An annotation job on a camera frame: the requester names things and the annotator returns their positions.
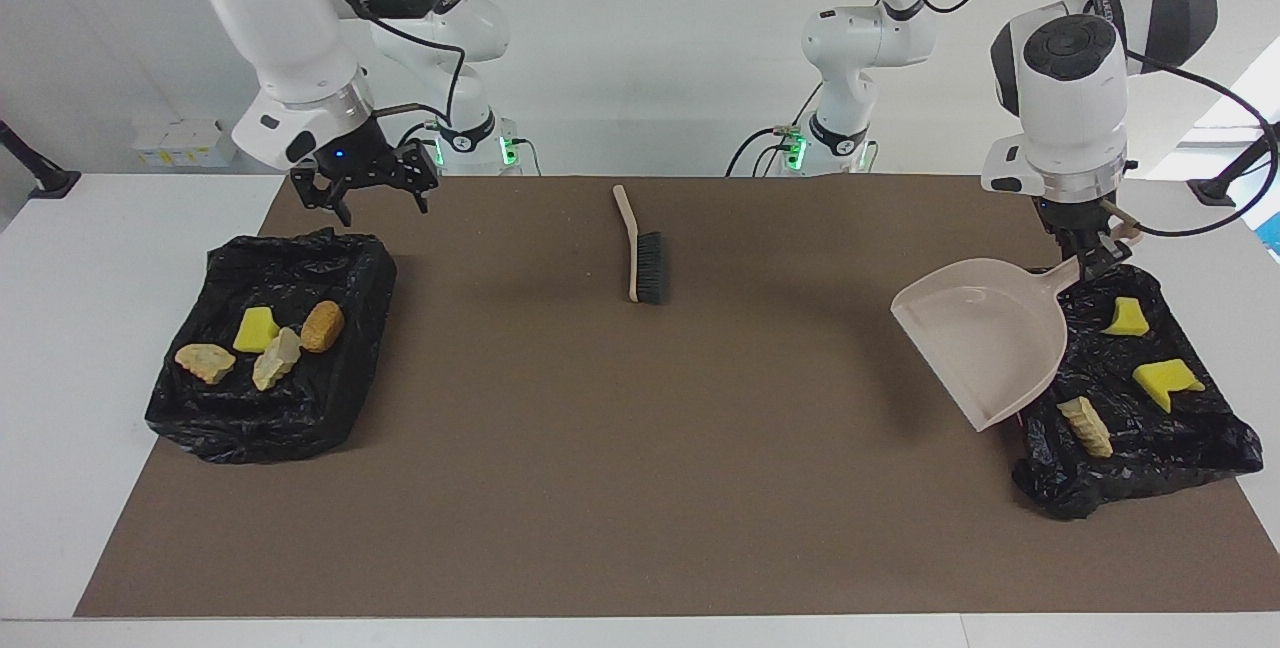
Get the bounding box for brown table mat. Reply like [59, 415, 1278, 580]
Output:
[74, 175, 1280, 619]

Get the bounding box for yellow sponge chunk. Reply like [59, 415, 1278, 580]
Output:
[233, 306, 281, 354]

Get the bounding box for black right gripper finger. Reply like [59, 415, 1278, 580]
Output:
[290, 166, 353, 227]
[392, 143, 441, 215]

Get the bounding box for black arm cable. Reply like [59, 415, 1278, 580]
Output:
[315, 0, 469, 134]
[908, 0, 1280, 239]

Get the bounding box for brown round bread roll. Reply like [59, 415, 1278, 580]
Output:
[300, 300, 346, 354]

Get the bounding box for large pale bread chunk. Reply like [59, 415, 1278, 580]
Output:
[1057, 396, 1114, 459]

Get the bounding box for beige plastic dustpan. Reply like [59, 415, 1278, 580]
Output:
[890, 224, 1143, 433]

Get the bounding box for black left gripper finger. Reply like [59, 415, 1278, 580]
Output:
[1068, 233, 1101, 284]
[1098, 223, 1133, 274]

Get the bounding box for beige hand brush black bristles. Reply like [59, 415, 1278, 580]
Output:
[612, 185, 665, 306]

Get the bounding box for tan bread piece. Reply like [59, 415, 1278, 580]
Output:
[174, 343, 238, 386]

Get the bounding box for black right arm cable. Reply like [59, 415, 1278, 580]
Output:
[315, 0, 469, 134]

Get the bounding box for notched yellow sponge piece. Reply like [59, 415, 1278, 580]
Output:
[1132, 359, 1207, 414]

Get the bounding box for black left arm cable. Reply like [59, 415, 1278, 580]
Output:
[908, 0, 1280, 239]

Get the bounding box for black bag lined bin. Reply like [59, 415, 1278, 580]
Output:
[1010, 263, 1265, 521]
[145, 227, 398, 465]

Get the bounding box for curved yellow sponge piece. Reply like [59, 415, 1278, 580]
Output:
[1102, 296, 1151, 337]

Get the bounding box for white cardboard boxes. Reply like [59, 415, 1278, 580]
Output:
[132, 118, 239, 169]

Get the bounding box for black clamp stand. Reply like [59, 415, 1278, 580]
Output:
[1187, 121, 1280, 207]
[0, 120, 82, 200]

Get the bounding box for pale cream bread piece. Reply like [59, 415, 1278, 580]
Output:
[252, 326, 302, 392]

